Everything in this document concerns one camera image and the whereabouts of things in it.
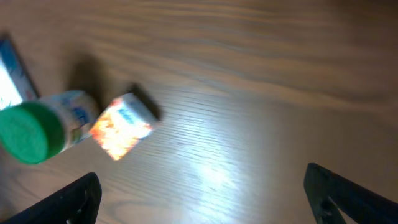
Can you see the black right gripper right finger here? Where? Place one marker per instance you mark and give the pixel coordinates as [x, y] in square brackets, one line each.
[329, 194]

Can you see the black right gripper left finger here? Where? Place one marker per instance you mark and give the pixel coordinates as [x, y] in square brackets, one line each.
[78, 202]

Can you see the green lid jar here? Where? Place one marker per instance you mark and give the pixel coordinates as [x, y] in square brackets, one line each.
[37, 130]

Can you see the small orange box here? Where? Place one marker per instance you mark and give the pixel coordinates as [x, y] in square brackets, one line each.
[122, 125]

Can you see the white Panadol box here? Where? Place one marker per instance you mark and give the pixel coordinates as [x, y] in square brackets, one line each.
[16, 86]

